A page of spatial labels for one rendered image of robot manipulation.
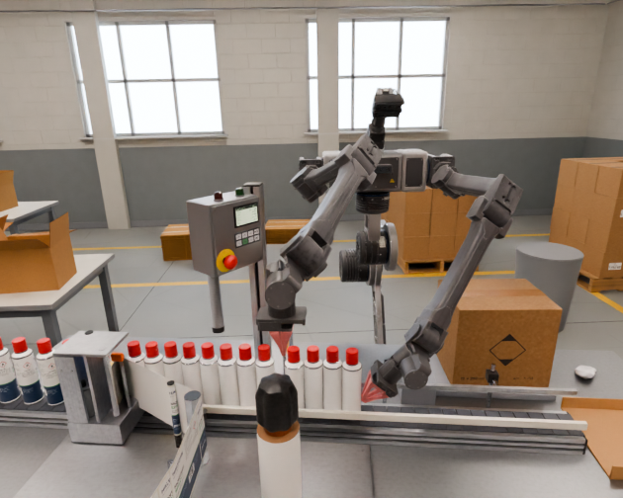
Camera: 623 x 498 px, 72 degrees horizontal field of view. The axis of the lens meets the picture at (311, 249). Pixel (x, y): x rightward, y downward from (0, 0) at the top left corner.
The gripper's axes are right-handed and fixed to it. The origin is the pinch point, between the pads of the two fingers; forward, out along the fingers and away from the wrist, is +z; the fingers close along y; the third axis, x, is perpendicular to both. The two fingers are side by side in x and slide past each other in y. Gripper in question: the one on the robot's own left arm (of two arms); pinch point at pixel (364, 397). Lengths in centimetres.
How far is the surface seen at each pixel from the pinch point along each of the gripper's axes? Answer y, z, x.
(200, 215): -1, -13, -64
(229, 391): 2.1, 21.9, -29.6
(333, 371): 2.2, -2.1, -12.4
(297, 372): 2.5, 4.4, -19.6
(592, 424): -6, -33, 56
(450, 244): -344, -19, 116
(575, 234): -332, -105, 198
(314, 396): 2.0, 7.5, -11.2
